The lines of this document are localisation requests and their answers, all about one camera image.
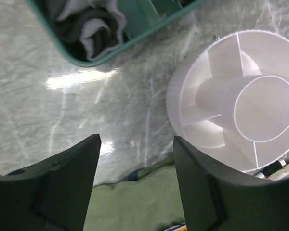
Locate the green divided organizer tray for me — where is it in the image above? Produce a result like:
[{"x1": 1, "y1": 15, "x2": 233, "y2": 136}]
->
[{"x1": 27, "y1": 0, "x2": 204, "y2": 67}]

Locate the white round pen holder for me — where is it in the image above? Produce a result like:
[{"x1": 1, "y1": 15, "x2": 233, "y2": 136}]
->
[{"x1": 166, "y1": 30, "x2": 289, "y2": 172}]

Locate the green folded t-shirt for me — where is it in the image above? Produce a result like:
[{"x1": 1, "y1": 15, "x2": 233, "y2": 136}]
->
[{"x1": 83, "y1": 154, "x2": 187, "y2": 231}]

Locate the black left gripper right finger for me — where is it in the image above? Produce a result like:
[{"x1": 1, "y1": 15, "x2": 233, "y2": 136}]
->
[{"x1": 173, "y1": 136, "x2": 289, "y2": 231}]

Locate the grey rolled sock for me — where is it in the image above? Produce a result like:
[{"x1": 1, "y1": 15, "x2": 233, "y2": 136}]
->
[{"x1": 45, "y1": 0, "x2": 127, "y2": 61}]

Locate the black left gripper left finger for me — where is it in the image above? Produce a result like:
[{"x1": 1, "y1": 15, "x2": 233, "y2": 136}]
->
[{"x1": 0, "y1": 134, "x2": 101, "y2": 231}]

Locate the white marker black cap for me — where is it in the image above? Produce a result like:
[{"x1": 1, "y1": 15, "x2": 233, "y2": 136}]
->
[{"x1": 255, "y1": 159, "x2": 287, "y2": 179}]

